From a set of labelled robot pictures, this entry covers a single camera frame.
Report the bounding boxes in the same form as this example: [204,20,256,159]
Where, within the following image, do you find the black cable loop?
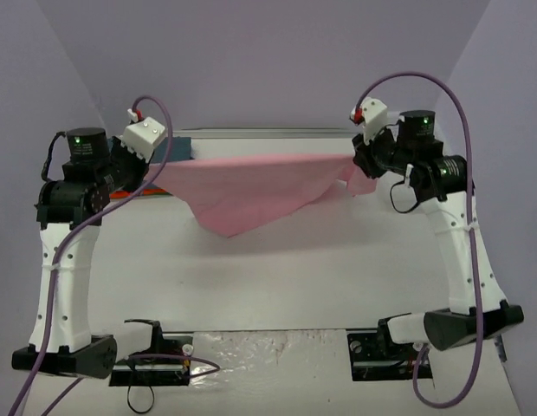
[126,382,158,413]

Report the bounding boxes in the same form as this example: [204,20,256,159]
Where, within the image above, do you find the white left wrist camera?
[120,108,167,162]

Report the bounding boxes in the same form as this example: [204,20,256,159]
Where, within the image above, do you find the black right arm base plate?
[346,329,417,382]

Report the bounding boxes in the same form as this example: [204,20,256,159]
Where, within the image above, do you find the folded teal blue t-shirt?
[150,136,193,165]

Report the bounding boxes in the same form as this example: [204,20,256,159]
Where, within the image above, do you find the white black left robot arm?
[11,127,157,379]

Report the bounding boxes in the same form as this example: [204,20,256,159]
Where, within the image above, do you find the folded orange t-shirt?
[110,185,171,200]

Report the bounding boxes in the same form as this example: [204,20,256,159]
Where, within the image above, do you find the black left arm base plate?
[108,332,193,387]

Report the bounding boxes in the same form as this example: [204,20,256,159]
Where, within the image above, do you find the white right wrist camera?
[350,97,388,145]

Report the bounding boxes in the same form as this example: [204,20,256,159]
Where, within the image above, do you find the pink t-shirt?
[146,153,377,237]

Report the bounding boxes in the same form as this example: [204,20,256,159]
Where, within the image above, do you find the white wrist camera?
[120,108,167,162]
[350,97,388,145]

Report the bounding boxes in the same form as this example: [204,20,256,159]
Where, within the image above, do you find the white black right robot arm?
[352,107,524,358]

